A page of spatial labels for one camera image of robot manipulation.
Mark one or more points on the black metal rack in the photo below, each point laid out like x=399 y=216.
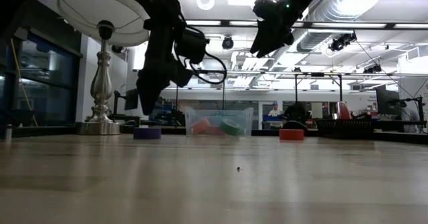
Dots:
x=214 y=71
x=317 y=74

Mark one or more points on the black monitor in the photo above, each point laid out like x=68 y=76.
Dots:
x=132 y=98
x=386 y=97

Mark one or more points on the purple tape roll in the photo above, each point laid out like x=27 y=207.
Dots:
x=147 y=133

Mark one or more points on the green tape roll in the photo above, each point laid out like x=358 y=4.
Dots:
x=230 y=126

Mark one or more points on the red tape roll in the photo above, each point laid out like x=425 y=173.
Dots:
x=291 y=134

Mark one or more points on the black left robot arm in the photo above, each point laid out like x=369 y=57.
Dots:
x=157 y=0

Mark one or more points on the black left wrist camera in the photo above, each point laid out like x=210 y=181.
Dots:
x=192 y=45

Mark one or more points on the black ceiling spotlight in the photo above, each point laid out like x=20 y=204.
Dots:
x=341 y=42

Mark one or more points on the clear plastic bin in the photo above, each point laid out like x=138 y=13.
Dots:
x=200 y=113

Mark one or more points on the silver ventilation duct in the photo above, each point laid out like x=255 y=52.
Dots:
x=334 y=3

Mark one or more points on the person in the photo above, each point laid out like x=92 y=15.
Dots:
x=275 y=112

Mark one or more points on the black ceiling camera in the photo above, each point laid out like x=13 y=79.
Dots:
x=227 y=43

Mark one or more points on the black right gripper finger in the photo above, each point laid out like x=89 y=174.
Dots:
x=290 y=33
x=269 y=36

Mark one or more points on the orange tape roll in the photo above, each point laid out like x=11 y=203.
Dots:
x=200 y=126

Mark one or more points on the silver table lamp white shade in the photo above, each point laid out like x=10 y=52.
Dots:
x=100 y=83

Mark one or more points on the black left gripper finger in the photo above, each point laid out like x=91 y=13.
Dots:
x=154 y=87
x=182 y=75

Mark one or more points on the black mesh basket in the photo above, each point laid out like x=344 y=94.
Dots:
x=344 y=128

